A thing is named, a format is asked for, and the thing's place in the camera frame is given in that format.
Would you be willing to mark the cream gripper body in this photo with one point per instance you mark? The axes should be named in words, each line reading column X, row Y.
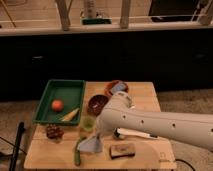
column 98, row 141

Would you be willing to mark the blue-grey towel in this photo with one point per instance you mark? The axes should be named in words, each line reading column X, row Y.
column 88, row 145

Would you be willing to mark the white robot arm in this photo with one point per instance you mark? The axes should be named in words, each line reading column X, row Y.
column 189, row 128

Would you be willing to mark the light green cup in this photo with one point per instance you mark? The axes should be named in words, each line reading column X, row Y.
column 87, row 123

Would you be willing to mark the wooden block eraser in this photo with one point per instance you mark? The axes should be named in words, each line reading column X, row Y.
column 122, row 150

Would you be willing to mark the white black brush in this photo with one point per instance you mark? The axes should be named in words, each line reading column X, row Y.
column 123, row 133

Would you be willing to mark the green cucumber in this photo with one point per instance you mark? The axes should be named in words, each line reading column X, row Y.
column 77, row 158

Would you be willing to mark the dark red bowl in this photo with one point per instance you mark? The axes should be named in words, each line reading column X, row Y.
column 96, row 104

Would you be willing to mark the yellow corn cob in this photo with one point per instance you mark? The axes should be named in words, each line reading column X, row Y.
column 70, row 115

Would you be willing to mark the bunch of dark grapes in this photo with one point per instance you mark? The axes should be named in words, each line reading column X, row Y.
column 54, row 132

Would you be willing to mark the orange-brown plate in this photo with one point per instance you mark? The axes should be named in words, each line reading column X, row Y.
column 110, row 85

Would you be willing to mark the orange tomato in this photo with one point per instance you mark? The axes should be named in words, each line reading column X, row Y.
column 57, row 105

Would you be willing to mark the green plastic tray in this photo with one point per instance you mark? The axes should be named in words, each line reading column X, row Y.
column 70, row 93

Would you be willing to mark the blue sponge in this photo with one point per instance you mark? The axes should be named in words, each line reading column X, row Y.
column 120, row 86

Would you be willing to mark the black pole stand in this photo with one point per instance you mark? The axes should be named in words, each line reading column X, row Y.
column 16, row 148

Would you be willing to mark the green base stand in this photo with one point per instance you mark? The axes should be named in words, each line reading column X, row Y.
column 96, row 21

